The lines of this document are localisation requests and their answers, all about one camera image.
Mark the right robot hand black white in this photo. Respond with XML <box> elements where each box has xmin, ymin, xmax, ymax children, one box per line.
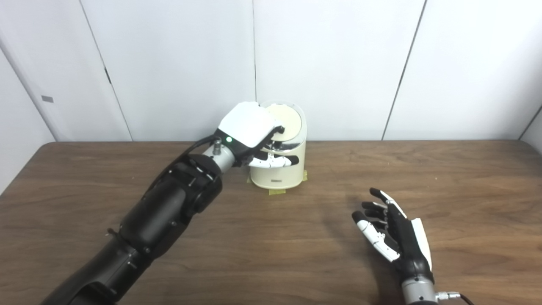
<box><xmin>351</xmin><ymin>188</ymin><xmax>435</xmax><ymax>284</ymax></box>

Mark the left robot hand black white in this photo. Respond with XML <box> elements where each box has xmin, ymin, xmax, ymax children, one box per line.
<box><xmin>214</xmin><ymin>101</ymin><xmax>299</xmax><ymax>169</ymax></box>

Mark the cream round bin lid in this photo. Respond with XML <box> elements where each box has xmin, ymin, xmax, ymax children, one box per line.
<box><xmin>265</xmin><ymin>103</ymin><xmax>303</xmax><ymax>142</ymax></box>

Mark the cream-colored round bin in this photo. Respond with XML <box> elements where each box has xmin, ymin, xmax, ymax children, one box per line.
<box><xmin>250</xmin><ymin>101</ymin><xmax>307</xmax><ymax>190</ymax></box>

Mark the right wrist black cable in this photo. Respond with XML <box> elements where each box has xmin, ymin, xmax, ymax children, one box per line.
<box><xmin>436</xmin><ymin>291</ymin><xmax>475</xmax><ymax>305</ymax></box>

